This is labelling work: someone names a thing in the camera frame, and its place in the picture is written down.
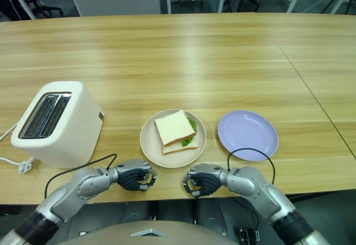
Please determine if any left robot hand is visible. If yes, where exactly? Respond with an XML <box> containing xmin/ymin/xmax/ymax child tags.
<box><xmin>113</xmin><ymin>159</ymin><xmax>157</xmax><ymax>192</ymax></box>

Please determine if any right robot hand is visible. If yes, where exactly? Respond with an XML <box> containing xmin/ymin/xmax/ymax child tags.
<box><xmin>182</xmin><ymin>163</ymin><xmax>229</xmax><ymax>199</ymax></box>

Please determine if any beige plate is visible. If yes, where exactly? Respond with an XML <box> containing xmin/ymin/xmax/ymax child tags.
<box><xmin>139</xmin><ymin>109</ymin><xmax>207</xmax><ymax>169</ymax></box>

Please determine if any bread slice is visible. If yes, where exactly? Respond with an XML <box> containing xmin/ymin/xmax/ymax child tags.
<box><xmin>162</xmin><ymin>136</ymin><xmax>199</xmax><ymax>156</ymax></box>
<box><xmin>154</xmin><ymin>109</ymin><xmax>197</xmax><ymax>147</ymax></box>

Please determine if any green lettuce leaf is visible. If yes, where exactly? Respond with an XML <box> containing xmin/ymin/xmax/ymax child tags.
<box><xmin>181</xmin><ymin>117</ymin><xmax>198</xmax><ymax>147</ymax></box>

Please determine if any robot body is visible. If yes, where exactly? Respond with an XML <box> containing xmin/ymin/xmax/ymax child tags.
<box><xmin>55</xmin><ymin>219</ymin><xmax>241</xmax><ymax>245</ymax></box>

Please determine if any purple plate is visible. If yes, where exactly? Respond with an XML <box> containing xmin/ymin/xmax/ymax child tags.
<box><xmin>217</xmin><ymin>110</ymin><xmax>279</xmax><ymax>162</ymax></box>

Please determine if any cream toaster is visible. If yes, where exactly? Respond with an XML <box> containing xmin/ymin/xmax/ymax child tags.
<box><xmin>10</xmin><ymin>81</ymin><xmax>105</xmax><ymax>169</ymax></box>

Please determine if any black cable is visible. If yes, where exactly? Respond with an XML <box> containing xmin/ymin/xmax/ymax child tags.
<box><xmin>227</xmin><ymin>148</ymin><xmax>276</xmax><ymax>186</ymax></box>
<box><xmin>44</xmin><ymin>153</ymin><xmax>118</xmax><ymax>199</ymax></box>

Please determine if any white cord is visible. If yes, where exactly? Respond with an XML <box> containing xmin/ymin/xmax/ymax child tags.
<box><xmin>0</xmin><ymin>122</ymin><xmax>36</xmax><ymax>174</ymax></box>

